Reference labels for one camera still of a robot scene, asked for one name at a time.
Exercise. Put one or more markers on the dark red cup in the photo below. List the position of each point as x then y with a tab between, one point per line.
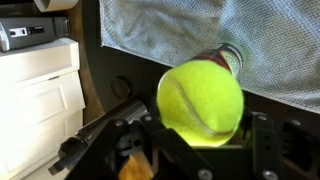
226	56

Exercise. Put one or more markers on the grey appliance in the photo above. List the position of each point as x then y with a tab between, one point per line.
30	31

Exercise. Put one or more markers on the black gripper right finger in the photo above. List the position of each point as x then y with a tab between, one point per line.
265	150

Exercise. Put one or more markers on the white kitchen counter cabinet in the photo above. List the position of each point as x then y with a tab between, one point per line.
36	110

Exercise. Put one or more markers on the black bottle cap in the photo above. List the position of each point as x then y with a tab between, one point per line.
120	88

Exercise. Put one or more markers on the grey metal water bottle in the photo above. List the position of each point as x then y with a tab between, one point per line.
116	116

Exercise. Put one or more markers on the light blue towel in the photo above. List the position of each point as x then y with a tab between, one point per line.
216	30

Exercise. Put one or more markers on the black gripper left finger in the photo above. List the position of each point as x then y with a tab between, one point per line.
173	150

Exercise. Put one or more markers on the yellow-green tennis ball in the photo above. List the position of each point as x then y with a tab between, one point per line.
200	103

